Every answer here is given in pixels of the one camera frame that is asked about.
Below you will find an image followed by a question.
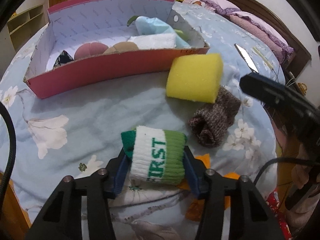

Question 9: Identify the orange knit cloth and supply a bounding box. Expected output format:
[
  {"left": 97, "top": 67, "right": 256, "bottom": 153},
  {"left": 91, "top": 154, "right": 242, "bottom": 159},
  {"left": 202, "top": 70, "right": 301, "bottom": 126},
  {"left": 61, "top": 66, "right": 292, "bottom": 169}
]
[{"left": 177, "top": 153, "right": 241, "bottom": 222}]

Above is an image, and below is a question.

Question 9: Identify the brown knit sock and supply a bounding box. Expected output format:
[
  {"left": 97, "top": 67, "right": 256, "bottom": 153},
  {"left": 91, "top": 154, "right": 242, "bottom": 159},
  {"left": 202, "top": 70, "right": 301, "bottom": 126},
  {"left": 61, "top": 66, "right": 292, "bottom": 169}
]
[{"left": 188, "top": 86, "right": 241, "bottom": 148}]

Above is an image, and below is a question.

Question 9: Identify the yellow sponge block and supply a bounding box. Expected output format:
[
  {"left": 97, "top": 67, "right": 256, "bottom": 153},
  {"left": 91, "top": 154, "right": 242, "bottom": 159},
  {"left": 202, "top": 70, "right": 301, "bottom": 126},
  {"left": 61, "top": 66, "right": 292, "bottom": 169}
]
[{"left": 166, "top": 54, "right": 223, "bottom": 103}]

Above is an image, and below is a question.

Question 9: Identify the green ribbon bow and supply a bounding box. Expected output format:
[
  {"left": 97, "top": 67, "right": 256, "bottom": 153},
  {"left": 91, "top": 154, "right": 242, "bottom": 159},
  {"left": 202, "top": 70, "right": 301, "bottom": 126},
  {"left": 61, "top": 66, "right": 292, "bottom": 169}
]
[{"left": 127, "top": 16, "right": 188, "bottom": 42}]

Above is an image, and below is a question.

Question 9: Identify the white towel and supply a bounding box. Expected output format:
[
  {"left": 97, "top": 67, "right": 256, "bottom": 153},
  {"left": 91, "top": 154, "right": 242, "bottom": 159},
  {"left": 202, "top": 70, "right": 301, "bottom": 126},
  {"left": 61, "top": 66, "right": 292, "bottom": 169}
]
[{"left": 128, "top": 33, "right": 176, "bottom": 50}]

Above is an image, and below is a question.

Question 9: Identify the light blue cloth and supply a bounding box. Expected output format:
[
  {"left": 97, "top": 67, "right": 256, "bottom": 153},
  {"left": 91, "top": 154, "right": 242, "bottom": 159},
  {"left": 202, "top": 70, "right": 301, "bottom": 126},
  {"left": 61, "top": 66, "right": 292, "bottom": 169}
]
[{"left": 135, "top": 16, "right": 190, "bottom": 48}]

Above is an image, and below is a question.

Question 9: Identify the tan round plush bun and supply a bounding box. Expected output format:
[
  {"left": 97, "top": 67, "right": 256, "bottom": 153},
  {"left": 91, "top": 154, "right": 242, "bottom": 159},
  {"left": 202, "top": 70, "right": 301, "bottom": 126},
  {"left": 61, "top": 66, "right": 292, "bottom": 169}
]
[{"left": 103, "top": 41, "right": 139, "bottom": 55}]

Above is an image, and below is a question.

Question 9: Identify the pink round plush bun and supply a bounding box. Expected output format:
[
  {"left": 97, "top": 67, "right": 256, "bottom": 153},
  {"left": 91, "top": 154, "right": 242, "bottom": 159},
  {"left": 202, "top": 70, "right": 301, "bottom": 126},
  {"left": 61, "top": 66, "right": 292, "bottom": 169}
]
[{"left": 74, "top": 42, "right": 108, "bottom": 60}]

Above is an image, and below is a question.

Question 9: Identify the smartphone on bed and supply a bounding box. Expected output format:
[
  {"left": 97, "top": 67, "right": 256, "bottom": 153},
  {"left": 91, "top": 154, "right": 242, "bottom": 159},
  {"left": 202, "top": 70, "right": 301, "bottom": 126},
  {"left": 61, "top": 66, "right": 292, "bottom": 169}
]
[{"left": 234, "top": 43, "right": 259, "bottom": 73}]

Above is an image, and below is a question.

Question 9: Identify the dark wooden headboard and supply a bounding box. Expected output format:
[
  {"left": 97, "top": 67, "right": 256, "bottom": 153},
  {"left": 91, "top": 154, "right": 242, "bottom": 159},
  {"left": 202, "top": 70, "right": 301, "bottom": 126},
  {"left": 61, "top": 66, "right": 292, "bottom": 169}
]
[{"left": 228, "top": 0, "right": 311, "bottom": 76}]

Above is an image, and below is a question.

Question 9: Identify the pink ruffled pillow near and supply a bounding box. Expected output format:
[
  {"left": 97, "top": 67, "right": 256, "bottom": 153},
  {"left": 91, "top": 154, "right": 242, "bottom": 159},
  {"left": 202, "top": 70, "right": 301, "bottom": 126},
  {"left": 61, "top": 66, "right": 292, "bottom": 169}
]
[{"left": 228, "top": 11, "right": 294, "bottom": 63}]

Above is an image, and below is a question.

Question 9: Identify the pink ruffled pillow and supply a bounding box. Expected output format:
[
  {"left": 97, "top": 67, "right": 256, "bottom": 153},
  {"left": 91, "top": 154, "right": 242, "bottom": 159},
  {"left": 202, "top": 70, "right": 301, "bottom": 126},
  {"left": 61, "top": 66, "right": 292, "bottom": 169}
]
[
  {"left": 176, "top": 0, "right": 241, "bottom": 16},
  {"left": 228, "top": 11, "right": 294, "bottom": 63}
]

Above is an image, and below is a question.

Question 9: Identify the floral blue bedspread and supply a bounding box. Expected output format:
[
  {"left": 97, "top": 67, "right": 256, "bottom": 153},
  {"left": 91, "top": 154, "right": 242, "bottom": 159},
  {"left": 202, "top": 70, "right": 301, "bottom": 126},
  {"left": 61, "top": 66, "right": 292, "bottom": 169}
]
[{"left": 1, "top": 0, "right": 285, "bottom": 221}]

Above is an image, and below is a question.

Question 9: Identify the pink ruffled pillow far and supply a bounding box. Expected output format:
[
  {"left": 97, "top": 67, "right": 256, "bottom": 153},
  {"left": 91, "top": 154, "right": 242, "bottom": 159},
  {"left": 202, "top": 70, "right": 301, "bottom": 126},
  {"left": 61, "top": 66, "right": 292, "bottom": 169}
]
[{"left": 176, "top": 0, "right": 241, "bottom": 16}]

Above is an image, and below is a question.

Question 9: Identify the black white patterned pouch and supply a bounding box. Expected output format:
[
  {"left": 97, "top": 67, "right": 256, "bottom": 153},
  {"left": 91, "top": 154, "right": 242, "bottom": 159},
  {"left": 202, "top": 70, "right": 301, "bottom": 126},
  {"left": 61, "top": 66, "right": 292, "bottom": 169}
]
[{"left": 53, "top": 50, "right": 74, "bottom": 69}]

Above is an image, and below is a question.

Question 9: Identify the red cardboard box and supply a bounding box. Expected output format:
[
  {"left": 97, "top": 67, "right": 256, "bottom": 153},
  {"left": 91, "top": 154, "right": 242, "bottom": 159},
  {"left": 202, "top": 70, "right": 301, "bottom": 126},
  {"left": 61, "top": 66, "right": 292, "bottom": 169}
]
[{"left": 24, "top": 0, "right": 209, "bottom": 99}]

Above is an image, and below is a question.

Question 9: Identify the grey shelf desk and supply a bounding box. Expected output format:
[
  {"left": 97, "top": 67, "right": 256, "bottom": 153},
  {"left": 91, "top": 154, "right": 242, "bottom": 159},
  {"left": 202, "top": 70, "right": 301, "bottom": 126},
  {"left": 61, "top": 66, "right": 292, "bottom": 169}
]
[{"left": 7, "top": 4, "right": 48, "bottom": 52}]

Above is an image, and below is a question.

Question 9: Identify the black cable right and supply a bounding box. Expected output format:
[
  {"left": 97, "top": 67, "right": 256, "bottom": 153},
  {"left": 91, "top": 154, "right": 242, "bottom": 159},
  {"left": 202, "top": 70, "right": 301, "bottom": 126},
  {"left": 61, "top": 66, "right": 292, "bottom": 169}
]
[{"left": 253, "top": 156, "right": 320, "bottom": 185}]

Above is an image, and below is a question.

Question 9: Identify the black cable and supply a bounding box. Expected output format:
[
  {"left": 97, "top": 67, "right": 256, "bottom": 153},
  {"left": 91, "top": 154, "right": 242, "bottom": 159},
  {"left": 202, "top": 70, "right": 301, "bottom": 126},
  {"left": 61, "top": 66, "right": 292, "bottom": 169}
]
[
  {"left": 0, "top": 101, "right": 17, "bottom": 203},
  {"left": 253, "top": 156, "right": 320, "bottom": 185}
]

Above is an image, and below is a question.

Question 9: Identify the black cable left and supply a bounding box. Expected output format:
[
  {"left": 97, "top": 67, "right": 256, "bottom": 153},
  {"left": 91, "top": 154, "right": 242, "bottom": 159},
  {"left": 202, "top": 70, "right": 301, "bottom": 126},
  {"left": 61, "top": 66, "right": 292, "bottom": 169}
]
[{"left": 0, "top": 101, "right": 17, "bottom": 203}]

